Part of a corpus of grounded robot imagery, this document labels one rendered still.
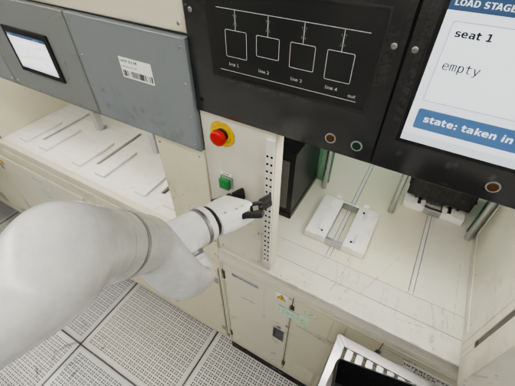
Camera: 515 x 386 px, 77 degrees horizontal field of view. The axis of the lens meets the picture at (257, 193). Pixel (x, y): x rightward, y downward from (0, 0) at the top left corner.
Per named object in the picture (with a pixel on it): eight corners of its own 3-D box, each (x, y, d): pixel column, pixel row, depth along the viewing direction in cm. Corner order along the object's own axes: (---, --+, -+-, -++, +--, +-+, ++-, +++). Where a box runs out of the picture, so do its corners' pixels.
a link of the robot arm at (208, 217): (188, 240, 74) (198, 233, 76) (213, 250, 68) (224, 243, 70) (180, 207, 71) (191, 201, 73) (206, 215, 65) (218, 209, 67)
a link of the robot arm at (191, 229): (218, 241, 65) (193, 204, 67) (162, 275, 57) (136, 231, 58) (202, 254, 72) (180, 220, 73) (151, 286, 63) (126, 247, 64)
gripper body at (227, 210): (194, 233, 75) (227, 214, 83) (223, 245, 69) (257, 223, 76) (187, 204, 73) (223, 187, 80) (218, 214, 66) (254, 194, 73)
